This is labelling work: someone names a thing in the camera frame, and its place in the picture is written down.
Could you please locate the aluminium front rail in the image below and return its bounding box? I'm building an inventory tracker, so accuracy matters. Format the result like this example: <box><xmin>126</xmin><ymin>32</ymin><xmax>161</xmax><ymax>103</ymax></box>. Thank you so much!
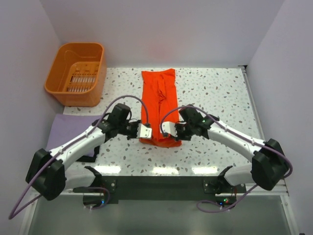
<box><xmin>31</xmin><ymin>174</ymin><xmax>290</xmax><ymax>196</ymax></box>

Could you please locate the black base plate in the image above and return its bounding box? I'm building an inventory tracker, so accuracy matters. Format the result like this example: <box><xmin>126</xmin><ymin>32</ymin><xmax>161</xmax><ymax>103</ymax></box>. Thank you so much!
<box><xmin>73</xmin><ymin>175</ymin><xmax>247</xmax><ymax>210</ymax></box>

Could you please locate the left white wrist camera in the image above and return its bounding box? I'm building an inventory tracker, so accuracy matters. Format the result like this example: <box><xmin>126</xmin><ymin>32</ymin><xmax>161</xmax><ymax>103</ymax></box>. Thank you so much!
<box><xmin>137</xmin><ymin>123</ymin><xmax>153</xmax><ymax>139</ymax></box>

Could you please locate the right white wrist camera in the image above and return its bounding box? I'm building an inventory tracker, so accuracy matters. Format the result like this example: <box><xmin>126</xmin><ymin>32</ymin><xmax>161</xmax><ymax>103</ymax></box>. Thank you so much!
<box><xmin>160</xmin><ymin>121</ymin><xmax>177</xmax><ymax>137</ymax></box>

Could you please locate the orange t shirt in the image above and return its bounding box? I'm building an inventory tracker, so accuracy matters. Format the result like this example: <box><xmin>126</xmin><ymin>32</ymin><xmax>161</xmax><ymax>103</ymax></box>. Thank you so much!
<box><xmin>139</xmin><ymin>69</ymin><xmax>181</xmax><ymax>148</ymax></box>

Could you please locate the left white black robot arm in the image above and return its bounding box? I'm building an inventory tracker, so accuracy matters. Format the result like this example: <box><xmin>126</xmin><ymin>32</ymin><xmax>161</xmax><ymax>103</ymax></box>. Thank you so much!
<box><xmin>25</xmin><ymin>103</ymin><xmax>152</xmax><ymax>201</ymax></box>

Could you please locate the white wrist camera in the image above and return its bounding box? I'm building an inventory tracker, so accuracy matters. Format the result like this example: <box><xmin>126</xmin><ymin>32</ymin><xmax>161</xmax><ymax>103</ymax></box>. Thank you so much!
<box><xmin>137</xmin><ymin>123</ymin><xmax>153</xmax><ymax>139</ymax></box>
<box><xmin>160</xmin><ymin>121</ymin><xmax>177</xmax><ymax>137</ymax></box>

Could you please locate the orange plastic basket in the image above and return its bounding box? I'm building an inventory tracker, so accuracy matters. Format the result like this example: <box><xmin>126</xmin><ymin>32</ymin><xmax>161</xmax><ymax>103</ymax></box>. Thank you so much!
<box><xmin>45</xmin><ymin>42</ymin><xmax>107</xmax><ymax>107</ymax></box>

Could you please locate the folded lavender t shirt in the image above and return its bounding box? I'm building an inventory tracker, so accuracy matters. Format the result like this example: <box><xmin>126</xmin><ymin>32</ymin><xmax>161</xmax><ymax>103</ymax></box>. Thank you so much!
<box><xmin>45</xmin><ymin>114</ymin><xmax>100</xmax><ymax>150</ymax></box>

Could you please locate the aluminium table edge rail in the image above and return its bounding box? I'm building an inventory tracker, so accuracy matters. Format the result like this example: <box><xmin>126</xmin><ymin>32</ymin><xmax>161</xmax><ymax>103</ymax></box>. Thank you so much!
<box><xmin>239</xmin><ymin>66</ymin><xmax>266</xmax><ymax>140</ymax></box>

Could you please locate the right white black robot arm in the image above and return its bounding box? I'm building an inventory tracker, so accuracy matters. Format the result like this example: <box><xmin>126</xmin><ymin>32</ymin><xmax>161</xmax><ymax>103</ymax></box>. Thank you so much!
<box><xmin>172</xmin><ymin>105</ymin><xmax>293</xmax><ymax>192</ymax></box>

